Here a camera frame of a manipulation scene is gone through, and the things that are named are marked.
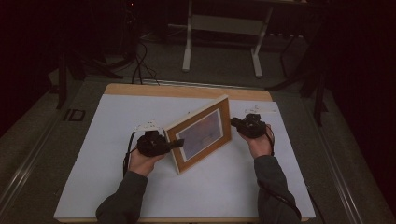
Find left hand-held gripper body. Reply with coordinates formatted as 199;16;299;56
134;120;172;158

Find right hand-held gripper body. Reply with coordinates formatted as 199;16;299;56
242;105;278;140

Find wooden photo frame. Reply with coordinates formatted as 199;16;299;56
163;93;233;175

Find person's right hand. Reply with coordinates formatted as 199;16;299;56
239;124;275;160

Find person's left hand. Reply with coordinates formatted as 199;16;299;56
128;148;166;177

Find white table mat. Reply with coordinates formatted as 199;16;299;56
53;93;317;219

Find metal floor strip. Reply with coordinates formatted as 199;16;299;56
141;78;265;91

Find black metal stand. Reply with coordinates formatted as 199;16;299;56
267;31;330;127
55;46;125;110

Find black floor socket plate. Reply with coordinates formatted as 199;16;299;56
64;108;87;122

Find white metal stand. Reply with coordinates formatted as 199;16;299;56
181;0;275;78

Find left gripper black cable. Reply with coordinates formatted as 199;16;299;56
122;131;139;178

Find black floor cables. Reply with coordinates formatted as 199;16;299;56
130;40;161;87

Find metal floor rail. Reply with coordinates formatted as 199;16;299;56
303;96;365;224
0;118;60;213

